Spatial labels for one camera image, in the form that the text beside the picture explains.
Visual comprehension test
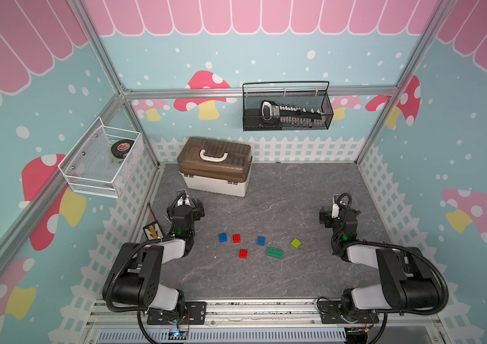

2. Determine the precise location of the blue lego brick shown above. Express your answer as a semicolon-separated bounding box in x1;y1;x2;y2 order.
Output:
219;233;228;243
256;236;266;246

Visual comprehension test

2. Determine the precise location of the lime green lego brick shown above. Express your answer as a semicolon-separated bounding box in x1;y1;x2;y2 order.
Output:
291;239;302;249

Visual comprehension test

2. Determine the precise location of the red lego brick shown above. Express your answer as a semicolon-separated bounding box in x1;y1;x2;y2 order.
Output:
232;234;241;244
239;249;248;259

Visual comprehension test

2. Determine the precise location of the green long lego brick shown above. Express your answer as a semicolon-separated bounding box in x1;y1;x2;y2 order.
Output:
266;247;284;259

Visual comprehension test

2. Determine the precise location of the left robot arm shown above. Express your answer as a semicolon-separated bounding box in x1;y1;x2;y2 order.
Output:
102;194;205;324

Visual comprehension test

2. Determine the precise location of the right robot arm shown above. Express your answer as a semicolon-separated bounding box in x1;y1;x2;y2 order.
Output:
317;201;449;323

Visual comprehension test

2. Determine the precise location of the brown lid tool box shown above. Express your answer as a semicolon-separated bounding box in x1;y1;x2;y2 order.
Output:
177;137;253;197

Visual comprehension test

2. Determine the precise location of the black tape roll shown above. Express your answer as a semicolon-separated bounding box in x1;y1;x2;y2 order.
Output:
110;139;135;159

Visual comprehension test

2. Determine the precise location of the socket bit set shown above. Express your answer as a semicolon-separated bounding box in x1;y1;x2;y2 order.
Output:
259;101;326;129

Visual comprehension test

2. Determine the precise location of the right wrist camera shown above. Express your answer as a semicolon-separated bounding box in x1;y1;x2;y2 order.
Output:
331;194;345;219

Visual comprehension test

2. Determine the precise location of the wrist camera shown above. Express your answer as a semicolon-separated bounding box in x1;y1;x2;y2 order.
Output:
331;194;345;219
176;192;192;207

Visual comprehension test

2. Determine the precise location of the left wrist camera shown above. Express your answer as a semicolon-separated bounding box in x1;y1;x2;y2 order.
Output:
176;192;192;207

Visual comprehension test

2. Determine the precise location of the white wire wall basket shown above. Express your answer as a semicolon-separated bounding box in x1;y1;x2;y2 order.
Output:
58;118;144;199

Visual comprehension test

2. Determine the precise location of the black wire wall basket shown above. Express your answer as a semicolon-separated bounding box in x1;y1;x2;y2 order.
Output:
241;81;334;131

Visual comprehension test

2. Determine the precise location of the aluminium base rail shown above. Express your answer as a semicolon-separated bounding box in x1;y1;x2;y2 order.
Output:
83;298;447;344

